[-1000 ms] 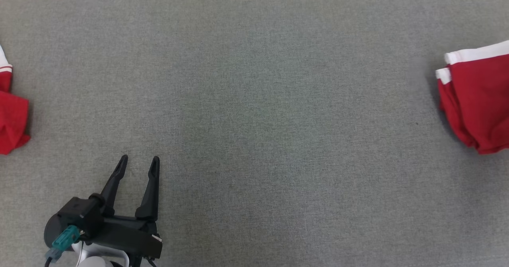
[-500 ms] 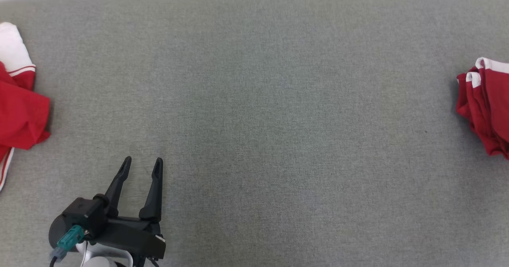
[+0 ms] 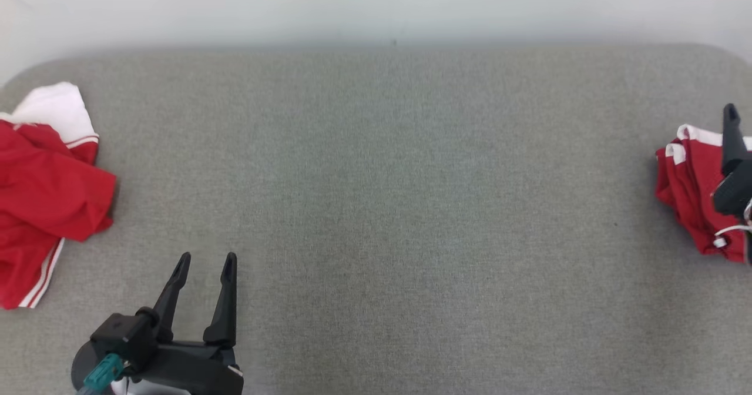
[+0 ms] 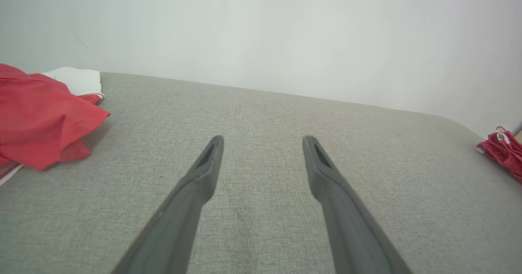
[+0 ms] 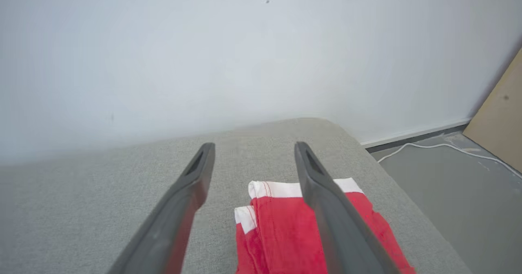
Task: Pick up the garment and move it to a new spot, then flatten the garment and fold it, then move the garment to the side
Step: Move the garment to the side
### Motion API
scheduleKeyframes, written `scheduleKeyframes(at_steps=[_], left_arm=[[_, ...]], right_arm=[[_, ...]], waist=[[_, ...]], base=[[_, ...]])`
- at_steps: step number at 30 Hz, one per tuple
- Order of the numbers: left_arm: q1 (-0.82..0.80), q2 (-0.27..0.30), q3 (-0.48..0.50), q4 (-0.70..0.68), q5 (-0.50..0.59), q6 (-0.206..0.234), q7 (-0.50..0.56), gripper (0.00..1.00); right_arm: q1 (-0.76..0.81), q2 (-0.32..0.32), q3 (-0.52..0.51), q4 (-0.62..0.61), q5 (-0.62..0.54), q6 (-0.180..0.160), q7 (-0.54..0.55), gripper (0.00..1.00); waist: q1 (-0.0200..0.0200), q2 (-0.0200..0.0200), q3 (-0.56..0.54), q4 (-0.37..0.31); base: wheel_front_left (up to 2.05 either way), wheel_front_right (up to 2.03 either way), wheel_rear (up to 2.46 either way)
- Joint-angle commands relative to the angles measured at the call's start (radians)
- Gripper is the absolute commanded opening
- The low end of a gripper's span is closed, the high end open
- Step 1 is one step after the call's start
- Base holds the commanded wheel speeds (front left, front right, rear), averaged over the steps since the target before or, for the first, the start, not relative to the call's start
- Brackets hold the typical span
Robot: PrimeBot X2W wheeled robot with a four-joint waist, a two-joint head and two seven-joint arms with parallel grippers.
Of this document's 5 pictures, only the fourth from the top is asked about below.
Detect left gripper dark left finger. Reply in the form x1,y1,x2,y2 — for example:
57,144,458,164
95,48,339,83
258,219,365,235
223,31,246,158
112,135,225,274

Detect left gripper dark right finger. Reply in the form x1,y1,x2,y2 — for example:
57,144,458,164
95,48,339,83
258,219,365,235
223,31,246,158
302,135,412,274

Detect red shorts with white stripe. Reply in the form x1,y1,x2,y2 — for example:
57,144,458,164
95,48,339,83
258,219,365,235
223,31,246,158
476,125,522,183

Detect red T-shirt with white sleeves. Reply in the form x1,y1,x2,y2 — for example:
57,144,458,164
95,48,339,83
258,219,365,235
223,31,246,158
0,64,111,185

